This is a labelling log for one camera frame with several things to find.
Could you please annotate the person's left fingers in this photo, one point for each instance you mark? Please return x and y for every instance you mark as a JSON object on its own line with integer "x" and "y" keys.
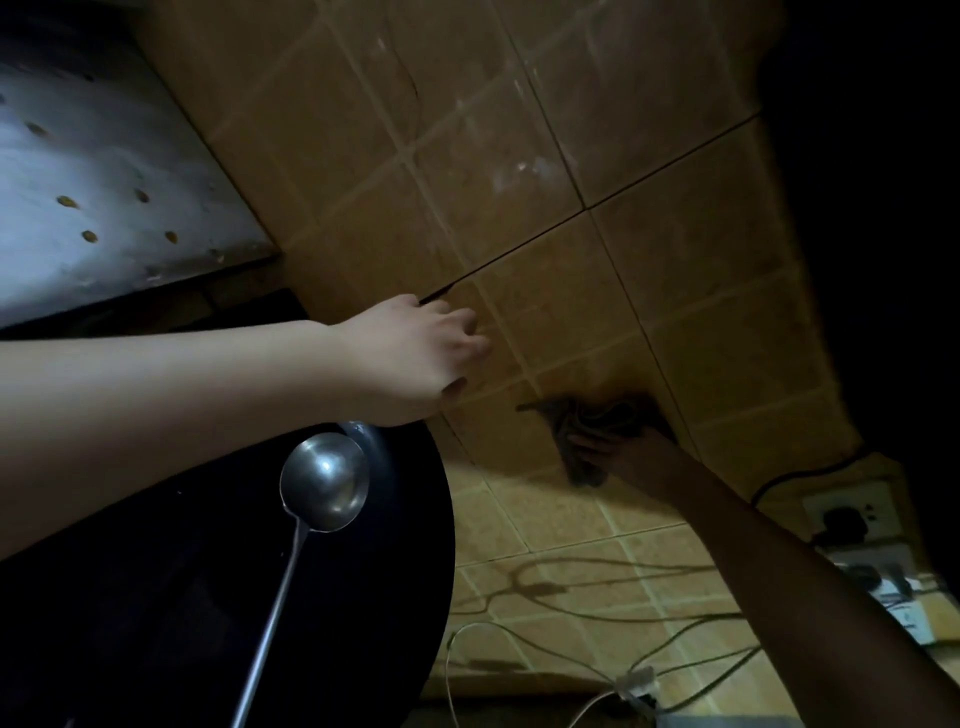
{"x": 457, "y": 337}

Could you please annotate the person's right forearm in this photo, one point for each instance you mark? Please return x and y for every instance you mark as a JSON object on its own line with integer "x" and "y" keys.
{"x": 810, "y": 600}

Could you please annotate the person's left forearm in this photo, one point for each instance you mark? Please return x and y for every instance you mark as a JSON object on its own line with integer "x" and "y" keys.
{"x": 172, "y": 420}

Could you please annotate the person's right hand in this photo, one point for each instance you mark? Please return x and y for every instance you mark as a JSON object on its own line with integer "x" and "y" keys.
{"x": 645, "y": 465}

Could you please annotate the person's left hand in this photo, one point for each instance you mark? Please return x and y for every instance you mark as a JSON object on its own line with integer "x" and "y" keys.
{"x": 397, "y": 352}

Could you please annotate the dark grey cleaning cloth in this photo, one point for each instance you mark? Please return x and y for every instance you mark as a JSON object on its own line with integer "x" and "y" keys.
{"x": 600, "y": 420}

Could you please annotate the black wok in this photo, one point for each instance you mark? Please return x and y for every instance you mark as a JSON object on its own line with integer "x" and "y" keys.
{"x": 150, "y": 622}

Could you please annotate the steel ladle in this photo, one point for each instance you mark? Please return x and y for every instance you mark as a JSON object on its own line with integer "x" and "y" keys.
{"x": 324, "y": 481}

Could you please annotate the black plug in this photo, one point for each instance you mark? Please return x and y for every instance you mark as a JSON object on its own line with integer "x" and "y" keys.
{"x": 841, "y": 523}
{"x": 862, "y": 577}

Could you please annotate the person's right fingers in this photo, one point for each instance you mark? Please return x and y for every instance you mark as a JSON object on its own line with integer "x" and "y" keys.
{"x": 589, "y": 446}

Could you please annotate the steel range hood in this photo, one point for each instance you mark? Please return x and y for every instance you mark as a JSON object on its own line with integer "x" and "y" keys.
{"x": 97, "y": 165}

